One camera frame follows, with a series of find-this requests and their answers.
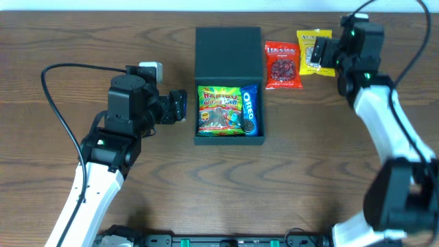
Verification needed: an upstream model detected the Haribo gummy worms bag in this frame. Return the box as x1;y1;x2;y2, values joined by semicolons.
197;86;244;137

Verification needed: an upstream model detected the blue Eclipse mints tin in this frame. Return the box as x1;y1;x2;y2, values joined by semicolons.
182;92;187;121

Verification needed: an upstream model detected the black open gift box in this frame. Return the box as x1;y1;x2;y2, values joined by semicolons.
193;27;265;145

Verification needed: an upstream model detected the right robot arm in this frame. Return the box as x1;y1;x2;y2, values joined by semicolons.
311;18;438;246

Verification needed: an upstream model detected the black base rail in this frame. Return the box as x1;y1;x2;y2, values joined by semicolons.
95;233;330;247

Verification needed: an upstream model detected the red snack bag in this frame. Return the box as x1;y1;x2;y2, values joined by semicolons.
265;41;302;89

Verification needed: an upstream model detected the yellow sunflower seeds bag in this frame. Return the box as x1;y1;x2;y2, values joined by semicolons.
296;29;335;77

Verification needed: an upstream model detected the blue Oreo cookie pack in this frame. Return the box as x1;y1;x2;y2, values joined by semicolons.
240;84;259;136

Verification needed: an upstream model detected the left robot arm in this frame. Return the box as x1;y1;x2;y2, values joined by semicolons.
46;74;187;246

